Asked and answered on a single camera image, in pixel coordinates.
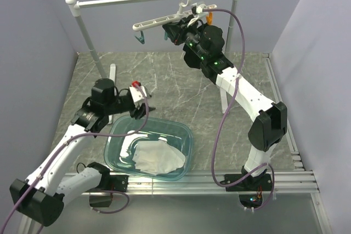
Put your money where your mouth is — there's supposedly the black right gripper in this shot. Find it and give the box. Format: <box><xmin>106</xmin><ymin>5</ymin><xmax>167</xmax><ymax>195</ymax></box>
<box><xmin>162</xmin><ymin>15</ymin><xmax>208</xmax><ymax>61</ymax></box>

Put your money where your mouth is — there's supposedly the white plastic clip hanger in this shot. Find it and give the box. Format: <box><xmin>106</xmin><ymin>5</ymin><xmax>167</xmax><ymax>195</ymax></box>
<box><xmin>132</xmin><ymin>0</ymin><xmax>217</xmax><ymax>32</ymax></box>

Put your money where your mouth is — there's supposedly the white underwear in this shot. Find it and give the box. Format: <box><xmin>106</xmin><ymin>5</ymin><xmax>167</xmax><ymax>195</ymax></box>
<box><xmin>132</xmin><ymin>140</ymin><xmax>186</xmax><ymax>175</ymax></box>

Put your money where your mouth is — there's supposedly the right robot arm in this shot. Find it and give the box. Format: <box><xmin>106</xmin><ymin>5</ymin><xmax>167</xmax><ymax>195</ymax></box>
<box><xmin>163</xmin><ymin>18</ymin><xmax>287</xmax><ymax>190</ymax></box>

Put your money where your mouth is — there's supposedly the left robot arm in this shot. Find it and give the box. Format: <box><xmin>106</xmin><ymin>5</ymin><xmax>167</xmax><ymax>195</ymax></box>
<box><xmin>9</xmin><ymin>78</ymin><xmax>154</xmax><ymax>227</ymax></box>

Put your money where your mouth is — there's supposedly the orange plastic clip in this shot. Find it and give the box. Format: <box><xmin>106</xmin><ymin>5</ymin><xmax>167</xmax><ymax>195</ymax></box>
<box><xmin>206</xmin><ymin>12</ymin><xmax>213</xmax><ymax>25</ymax></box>

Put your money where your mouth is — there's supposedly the teal transparent plastic basin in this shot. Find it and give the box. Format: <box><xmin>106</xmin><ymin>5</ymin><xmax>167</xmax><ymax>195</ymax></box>
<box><xmin>104</xmin><ymin>116</ymin><xmax>194</xmax><ymax>181</ymax></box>

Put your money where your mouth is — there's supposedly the silver white clothes rack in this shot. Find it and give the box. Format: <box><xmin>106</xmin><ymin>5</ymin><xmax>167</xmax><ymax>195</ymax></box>
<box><xmin>65</xmin><ymin>0</ymin><xmax>244</xmax><ymax>125</ymax></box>

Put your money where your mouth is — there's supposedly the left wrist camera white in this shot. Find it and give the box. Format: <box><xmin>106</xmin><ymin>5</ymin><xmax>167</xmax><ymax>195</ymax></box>
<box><xmin>129</xmin><ymin>81</ymin><xmax>145</xmax><ymax>105</ymax></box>

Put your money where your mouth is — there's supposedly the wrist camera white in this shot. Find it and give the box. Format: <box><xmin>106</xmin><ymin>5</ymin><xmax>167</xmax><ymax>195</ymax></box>
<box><xmin>187</xmin><ymin>3</ymin><xmax>207</xmax><ymax>27</ymax></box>
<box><xmin>129</xmin><ymin>81</ymin><xmax>145</xmax><ymax>105</ymax></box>

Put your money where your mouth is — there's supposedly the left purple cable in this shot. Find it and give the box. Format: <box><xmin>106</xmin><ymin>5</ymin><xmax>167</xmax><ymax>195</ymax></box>
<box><xmin>0</xmin><ymin>85</ymin><xmax>150</xmax><ymax>234</ymax></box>

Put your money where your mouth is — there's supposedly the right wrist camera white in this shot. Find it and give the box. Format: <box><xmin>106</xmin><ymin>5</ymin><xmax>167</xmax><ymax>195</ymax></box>
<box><xmin>187</xmin><ymin>3</ymin><xmax>207</xmax><ymax>27</ymax></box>

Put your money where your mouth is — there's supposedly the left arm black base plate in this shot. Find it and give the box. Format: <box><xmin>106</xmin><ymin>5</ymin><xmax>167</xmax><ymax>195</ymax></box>
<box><xmin>85</xmin><ymin>174</ymin><xmax>130</xmax><ymax>214</ymax></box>

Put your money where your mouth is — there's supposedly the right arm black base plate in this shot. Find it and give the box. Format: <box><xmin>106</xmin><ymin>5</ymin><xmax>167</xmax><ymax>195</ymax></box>
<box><xmin>224</xmin><ymin>172</ymin><xmax>276</xmax><ymax>209</ymax></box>

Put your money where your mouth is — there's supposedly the aluminium rail frame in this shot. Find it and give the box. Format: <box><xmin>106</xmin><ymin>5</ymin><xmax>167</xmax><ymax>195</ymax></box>
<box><xmin>18</xmin><ymin>53</ymin><xmax>332</xmax><ymax>234</ymax></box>

